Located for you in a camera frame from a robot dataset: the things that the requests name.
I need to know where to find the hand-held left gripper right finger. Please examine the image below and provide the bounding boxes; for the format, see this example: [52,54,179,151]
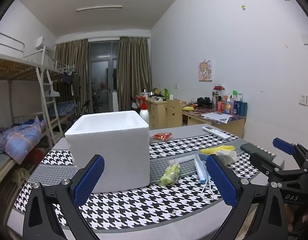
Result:
[205,153,288,240]

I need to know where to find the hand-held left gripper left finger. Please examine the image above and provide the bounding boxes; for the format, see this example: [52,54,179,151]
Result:
[22,154,105,240]

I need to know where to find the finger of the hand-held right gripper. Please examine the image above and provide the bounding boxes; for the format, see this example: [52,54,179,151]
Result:
[250,152,285,178]
[272,137,307,159]

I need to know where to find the blue face mask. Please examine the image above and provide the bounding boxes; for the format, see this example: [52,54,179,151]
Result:
[194,153,220,200]

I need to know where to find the white tissue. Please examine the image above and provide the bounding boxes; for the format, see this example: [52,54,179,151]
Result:
[215,150,238,165]

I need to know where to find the yellow cloth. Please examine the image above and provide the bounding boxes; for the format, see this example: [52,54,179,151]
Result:
[199,144,235,155]

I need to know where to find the white foam box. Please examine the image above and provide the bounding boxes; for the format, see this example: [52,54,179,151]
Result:
[65,110,151,193]

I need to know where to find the green yellow plastic bag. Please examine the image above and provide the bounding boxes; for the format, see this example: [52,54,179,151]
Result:
[159,162,181,186]

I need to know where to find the person's right hand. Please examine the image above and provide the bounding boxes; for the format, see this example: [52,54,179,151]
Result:
[285,205,308,235]

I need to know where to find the black phone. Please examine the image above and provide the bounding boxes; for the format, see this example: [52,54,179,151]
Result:
[240,143,277,158]

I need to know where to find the white remote control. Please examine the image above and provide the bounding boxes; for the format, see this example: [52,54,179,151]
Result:
[202,126,230,140]

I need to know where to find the desk with patterned cover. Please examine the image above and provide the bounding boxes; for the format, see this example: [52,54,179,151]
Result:
[182,105,247,139]

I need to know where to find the red cloth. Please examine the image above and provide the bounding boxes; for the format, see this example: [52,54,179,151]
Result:
[25,147,48,165]

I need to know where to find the houndstooth table mat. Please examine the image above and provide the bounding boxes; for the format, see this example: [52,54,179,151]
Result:
[13,130,276,230]

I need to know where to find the printed paper sheets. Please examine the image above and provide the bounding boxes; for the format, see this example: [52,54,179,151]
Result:
[201,112,235,124]

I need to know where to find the group of assorted bottles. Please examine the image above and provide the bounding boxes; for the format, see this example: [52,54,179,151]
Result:
[212,85,248,117]

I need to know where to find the red snack packet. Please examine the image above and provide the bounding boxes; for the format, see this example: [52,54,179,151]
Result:
[153,132,173,141]

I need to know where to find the white metal bunk bed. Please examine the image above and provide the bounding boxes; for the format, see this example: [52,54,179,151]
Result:
[0,31,60,193]
[43,60,79,132]

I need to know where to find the blue checked bedding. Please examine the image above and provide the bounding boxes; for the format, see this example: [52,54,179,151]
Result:
[55,101,77,117]

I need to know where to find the black headphones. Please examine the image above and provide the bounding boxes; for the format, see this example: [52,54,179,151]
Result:
[197,97,213,108]

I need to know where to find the wooden chair with smiley face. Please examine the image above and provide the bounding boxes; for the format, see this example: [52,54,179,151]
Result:
[165,99,183,128]

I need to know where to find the blue and orange quilt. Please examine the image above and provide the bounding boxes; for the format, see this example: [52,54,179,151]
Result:
[0,116,48,164]

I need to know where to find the white bottle with red pump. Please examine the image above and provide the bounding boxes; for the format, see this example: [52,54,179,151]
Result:
[139,95,150,130]

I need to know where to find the wooden drawer desk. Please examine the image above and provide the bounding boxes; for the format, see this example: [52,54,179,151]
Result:
[136,95,187,130]

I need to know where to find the glass balcony door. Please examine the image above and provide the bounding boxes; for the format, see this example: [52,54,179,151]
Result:
[88,40,119,113]

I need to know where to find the hanging dark clothes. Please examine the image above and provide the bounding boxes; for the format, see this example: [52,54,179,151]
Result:
[63,71,79,85]

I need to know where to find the brown curtain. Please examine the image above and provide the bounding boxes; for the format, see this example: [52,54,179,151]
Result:
[55,39,89,115]
[116,36,152,112]

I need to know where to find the white air conditioner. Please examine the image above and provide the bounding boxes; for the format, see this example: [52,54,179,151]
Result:
[35,36,54,53]

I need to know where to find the ceiling tube light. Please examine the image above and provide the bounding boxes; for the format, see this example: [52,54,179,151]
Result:
[76,5,122,12]

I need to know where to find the cartoon wall picture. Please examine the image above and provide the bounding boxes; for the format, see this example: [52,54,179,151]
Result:
[198,60,213,82]

